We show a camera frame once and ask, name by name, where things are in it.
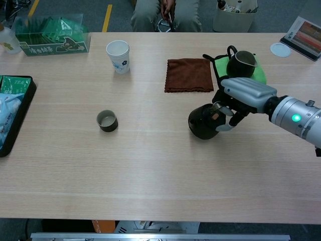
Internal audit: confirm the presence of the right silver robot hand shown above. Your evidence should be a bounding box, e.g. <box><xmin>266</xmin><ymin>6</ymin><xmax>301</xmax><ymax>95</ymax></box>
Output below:
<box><xmin>212</xmin><ymin>77</ymin><xmax>278</xmax><ymax>133</ymax></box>

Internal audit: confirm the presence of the dark ceramic teapot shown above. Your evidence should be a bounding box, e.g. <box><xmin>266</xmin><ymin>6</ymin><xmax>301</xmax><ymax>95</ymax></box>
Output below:
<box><xmin>188</xmin><ymin>102</ymin><xmax>228</xmax><ymax>140</ymax></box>

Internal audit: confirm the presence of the small dark tea cup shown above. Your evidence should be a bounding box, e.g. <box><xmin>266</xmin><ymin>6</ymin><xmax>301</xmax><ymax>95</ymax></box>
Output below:
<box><xmin>96</xmin><ymin>109</ymin><xmax>118</xmax><ymax>133</ymax></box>

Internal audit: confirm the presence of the dark ceramic pitcher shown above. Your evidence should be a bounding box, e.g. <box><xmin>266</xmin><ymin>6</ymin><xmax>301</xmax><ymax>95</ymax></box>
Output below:
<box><xmin>226</xmin><ymin>45</ymin><xmax>258</xmax><ymax>79</ymax></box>

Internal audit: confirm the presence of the green cloth black trim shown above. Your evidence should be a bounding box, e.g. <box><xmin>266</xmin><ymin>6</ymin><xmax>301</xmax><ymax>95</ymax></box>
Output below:
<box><xmin>202</xmin><ymin>53</ymin><xmax>268</xmax><ymax>87</ymax></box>

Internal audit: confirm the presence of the white round lid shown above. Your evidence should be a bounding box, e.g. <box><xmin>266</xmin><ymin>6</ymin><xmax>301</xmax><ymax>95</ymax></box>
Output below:
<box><xmin>270</xmin><ymin>42</ymin><xmax>292</xmax><ymax>58</ymax></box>

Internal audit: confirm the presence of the brown cloth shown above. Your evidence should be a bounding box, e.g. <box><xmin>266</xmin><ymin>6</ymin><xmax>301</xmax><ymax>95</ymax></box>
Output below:
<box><xmin>164</xmin><ymin>58</ymin><xmax>214</xmax><ymax>93</ymax></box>

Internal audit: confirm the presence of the beige bin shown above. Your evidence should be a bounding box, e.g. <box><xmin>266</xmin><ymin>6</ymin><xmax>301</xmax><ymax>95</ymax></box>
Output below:
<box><xmin>213</xmin><ymin>0</ymin><xmax>259</xmax><ymax>33</ymax></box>

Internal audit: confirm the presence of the colourful booklet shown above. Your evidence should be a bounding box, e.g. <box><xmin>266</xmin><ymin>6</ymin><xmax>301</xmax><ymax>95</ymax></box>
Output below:
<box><xmin>279</xmin><ymin>16</ymin><xmax>321</xmax><ymax>62</ymax></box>

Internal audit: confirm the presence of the seated person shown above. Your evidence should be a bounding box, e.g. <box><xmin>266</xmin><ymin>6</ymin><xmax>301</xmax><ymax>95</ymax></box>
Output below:
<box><xmin>130</xmin><ymin>0</ymin><xmax>203</xmax><ymax>33</ymax></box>

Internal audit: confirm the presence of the white paper cup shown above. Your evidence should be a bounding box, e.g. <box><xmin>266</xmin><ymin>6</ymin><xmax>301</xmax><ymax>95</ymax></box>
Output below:
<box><xmin>105</xmin><ymin>40</ymin><xmax>130</xmax><ymax>74</ymax></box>

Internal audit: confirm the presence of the orange object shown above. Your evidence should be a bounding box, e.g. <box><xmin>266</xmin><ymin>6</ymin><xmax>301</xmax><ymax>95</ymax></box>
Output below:
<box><xmin>91</xmin><ymin>220</ymin><xmax>116</xmax><ymax>233</ymax></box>

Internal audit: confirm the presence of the green tea box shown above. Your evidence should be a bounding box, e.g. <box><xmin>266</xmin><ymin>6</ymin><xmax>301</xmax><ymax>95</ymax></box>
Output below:
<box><xmin>14</xmin><ymin>14</ymin><xmax>91</xmax><ymax>57</ymax></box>

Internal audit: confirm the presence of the black tray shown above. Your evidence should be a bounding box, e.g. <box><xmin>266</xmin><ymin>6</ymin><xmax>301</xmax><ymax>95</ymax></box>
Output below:
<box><xmin>0</xmin><ymin>75</ymin><xmax>37</xmax><ymax>158</ymax></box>

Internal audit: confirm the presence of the green tea packet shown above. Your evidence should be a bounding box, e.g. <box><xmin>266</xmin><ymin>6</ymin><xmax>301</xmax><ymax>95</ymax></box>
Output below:
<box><xmin>0</xmin><ymin>76</ymin><xmax>32</xmax><ymax>95</ymax></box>

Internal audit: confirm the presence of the blue wet wipes pack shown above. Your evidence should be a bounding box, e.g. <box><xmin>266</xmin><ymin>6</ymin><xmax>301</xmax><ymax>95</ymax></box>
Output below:
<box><xmin>0</xmin><ymin>92</ymin><xmax>25</xmax><ymax>150</ymax></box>

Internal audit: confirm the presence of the translucent plastic bottle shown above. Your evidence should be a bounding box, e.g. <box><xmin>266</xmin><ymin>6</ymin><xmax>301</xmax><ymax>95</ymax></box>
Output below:
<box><xmin>0</xmin><ymin>22</ymin><xmax>23</xmax><ymax>55</ymax></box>

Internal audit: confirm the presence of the aluminium rail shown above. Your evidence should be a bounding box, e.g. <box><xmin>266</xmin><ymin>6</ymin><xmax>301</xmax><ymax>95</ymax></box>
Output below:
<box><xmin>30</xmin><ymin>232</ymin><xmax>291</xmax><ymax>241</ymax></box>

